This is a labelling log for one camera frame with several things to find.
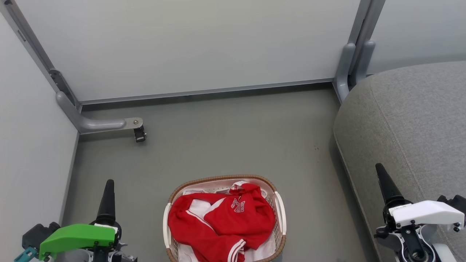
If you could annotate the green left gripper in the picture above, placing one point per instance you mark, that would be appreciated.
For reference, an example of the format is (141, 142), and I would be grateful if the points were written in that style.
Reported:
(76, 236)

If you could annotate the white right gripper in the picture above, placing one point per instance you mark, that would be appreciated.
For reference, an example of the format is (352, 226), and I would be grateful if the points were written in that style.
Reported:
(426, 214)

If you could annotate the red white-striped jacket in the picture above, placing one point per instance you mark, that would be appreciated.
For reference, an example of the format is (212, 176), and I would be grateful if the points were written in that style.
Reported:
(225, 225)

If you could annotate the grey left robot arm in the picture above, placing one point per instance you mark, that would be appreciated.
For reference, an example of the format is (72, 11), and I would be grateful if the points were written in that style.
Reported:
(72, 257)

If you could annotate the grey fabric sofa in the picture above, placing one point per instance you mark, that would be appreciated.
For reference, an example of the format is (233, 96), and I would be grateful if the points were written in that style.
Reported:
(411, 127)

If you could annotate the black caster wheel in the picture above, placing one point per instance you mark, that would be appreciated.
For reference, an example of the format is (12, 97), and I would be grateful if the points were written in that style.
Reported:
(139, 134)

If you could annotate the grey partition foot with plate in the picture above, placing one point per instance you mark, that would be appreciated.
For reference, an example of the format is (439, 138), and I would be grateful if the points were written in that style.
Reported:
(98, 124)

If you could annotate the white laundry basket brown rim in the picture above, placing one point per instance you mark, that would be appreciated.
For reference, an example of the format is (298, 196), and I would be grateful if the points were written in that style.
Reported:
(279, 218)

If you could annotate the white cloth basket liner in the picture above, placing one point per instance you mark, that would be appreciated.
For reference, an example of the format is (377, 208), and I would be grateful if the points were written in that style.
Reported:
(264, 250)

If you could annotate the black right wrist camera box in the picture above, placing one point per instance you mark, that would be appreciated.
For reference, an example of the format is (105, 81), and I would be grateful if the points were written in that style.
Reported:
(453, 202)

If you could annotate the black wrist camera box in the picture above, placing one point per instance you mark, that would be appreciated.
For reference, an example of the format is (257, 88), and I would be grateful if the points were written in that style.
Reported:
(453, 202)
(38, 234)

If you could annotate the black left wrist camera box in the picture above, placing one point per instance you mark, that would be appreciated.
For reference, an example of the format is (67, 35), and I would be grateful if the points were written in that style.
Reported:
(38, 234)

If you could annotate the grey metal partition post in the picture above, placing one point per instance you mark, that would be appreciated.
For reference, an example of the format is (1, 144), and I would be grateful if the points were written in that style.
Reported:
(36, 51)

